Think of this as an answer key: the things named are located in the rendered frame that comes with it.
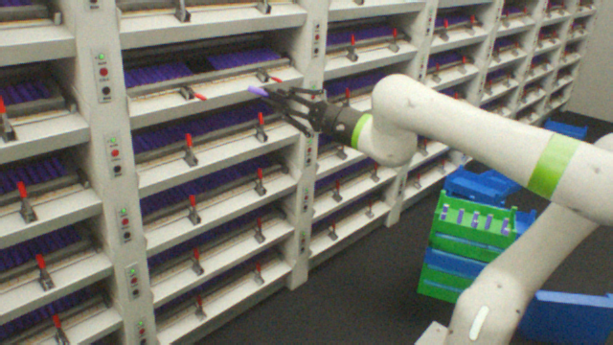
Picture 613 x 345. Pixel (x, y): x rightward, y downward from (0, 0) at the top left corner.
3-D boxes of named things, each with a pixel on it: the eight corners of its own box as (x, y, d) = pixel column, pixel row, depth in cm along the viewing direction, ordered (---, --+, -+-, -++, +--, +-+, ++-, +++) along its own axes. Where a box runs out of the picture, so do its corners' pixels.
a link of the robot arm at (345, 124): (364, 148, 119) (375, 113, 116) (344, 150, 109) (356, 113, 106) (344, 139, 121) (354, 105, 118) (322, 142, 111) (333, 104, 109)
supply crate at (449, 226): (511, 223, 189) (516, 206, 185) (511, 250, 172) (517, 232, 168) (438, 205, 198) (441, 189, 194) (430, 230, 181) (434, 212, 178)
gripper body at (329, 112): (339, 106, 111) (306, 95, 115) (329, 140, 113) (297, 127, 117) (352, 107, 117) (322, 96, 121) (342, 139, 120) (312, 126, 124)
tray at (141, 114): (300, 86, 154) (308, 62, 147) (127, 131, 114) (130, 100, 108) (262, 53, 161) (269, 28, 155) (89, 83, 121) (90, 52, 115)
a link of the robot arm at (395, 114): (519, 200, 86) (542, 165, 92) (537, 157, 78) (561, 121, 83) (360, 126, 104) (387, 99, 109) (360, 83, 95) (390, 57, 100)
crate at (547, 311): (601, 348, 174) (592, 332, 181) (622, 308, 165) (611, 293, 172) (522, 339, 176) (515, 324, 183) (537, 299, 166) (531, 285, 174)
